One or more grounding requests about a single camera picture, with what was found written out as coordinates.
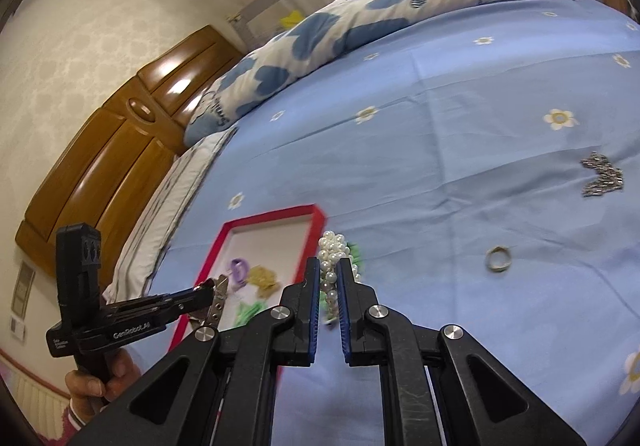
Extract pearl bracelet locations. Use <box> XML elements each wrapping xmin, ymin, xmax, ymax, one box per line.
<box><xmin>317</xmin><ymin>231</ymin><xmax>362</xmax><ymax>323</ymax></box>

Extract wooden headboard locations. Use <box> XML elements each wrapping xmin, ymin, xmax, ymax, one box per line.
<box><xmin>15</xmin><ymin>24</ymin><xmax>247</xmax><ymax>278</ymax></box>

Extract striped grey pillow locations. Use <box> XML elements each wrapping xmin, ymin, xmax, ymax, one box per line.
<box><xmin>107</xmin><ymin>126</ymin><xmax>239</xmax><ymax>308</ymax></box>

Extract yellow hair claw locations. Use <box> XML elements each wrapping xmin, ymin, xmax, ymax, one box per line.
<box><xmin>248</xmin><ymin>265</ymin><xmax>281</xmax><ymax>298</ymax></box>

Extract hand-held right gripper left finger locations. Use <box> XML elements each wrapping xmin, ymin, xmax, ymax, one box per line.
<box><xmin>65</xmin><ymin>257</ymin><xmax>322</xmax><ymax>446</ymax></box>

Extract brown metal hair clip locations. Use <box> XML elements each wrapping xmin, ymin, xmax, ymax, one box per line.
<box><xmin>199</xmin><ymin>275</ymin><xmax>232</xmax><ymax>328</ymax></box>

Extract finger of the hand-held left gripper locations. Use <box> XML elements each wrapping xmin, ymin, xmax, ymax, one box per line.
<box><xmin>150</xmin><ymin>297</ymin><xmax>214</xmax><ymax>328</ymax></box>
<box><xmin>102</xmin><ymin>282</ymin><xmax>216</xmax><ymax>314</ymax></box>

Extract white wall socket panel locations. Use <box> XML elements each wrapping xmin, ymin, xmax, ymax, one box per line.
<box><xmin>9</xmin><ymin>260</ymin><xmax>36</xmax><ymax>343</ymax></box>

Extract green hair tie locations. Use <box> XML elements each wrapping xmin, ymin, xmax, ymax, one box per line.
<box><xmin>234</xmin><ymin>299</ymin><xmax>267</xmax><ymax>328</ymax></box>

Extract purple hair tie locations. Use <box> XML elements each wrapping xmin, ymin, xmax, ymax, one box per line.
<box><xmin>227</xmin><ymin>257</ymin><xmax>250</xmax><ymax>288</ymax></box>

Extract silver chain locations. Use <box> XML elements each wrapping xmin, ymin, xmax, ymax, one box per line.
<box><xmin>579</xmin><ymin>151</ymin><xmax>625</xmax><ymax>198</ymax></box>

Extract white duvet blue hearts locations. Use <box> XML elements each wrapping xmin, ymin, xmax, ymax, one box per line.
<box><xmin>182</xmin><ymin>0</ymin><xmax>606</xmax><ymax>147</ymax></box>

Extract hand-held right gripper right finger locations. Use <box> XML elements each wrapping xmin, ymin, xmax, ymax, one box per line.
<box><xmin>336</xmin><ymin>259</ymin><xmax>588</xmax><ymax>446</ymax></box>

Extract red shallow tray box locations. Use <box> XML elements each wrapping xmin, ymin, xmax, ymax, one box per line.
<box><xmin>169</xmin><ymin>204</ymin><xmax>326</xmax><ymax>377</ymax></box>

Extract metal ring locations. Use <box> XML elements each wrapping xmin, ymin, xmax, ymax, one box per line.
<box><xmin>484</xmin><ymin>245</ymin><xmax>514</xmax><ymax>273</ymax></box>

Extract person's left hand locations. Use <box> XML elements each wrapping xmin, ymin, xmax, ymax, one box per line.
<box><xmin>65</xmin><ymin>350</ymin><xmax>144</xmax><ymax>423</ymax></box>

